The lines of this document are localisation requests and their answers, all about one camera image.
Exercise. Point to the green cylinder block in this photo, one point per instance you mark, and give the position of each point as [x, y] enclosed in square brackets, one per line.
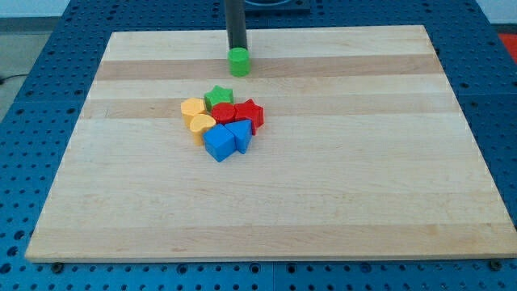
[239, 61]

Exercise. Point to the red star block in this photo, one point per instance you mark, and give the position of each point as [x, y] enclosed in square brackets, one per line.
[249, 110]

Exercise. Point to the green star block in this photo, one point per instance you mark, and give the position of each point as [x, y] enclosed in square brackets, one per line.
[216, 95]

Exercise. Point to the blue triangle block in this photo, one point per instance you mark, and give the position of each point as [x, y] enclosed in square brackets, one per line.
[242, 131]

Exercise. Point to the blue cube block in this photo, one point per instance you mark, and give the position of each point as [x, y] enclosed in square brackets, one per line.
[219, 142]

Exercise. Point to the red cylinder block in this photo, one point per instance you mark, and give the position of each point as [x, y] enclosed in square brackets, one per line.
[223, 113]

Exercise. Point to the yellow heart block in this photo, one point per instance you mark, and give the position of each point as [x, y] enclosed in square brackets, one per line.
[199, 125]

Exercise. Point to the yellow hexagon block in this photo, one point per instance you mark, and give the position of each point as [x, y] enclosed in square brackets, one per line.
[190, 108]

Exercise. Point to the light wooden board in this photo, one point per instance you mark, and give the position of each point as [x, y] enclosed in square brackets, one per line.
[364, 154]

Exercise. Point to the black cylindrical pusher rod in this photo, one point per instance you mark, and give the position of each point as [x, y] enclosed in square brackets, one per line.
[235, 21]

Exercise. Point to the red object at edge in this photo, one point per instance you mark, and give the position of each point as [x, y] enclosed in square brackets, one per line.
[509, 41]

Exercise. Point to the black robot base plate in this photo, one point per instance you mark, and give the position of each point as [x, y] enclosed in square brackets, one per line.
[277, 5]

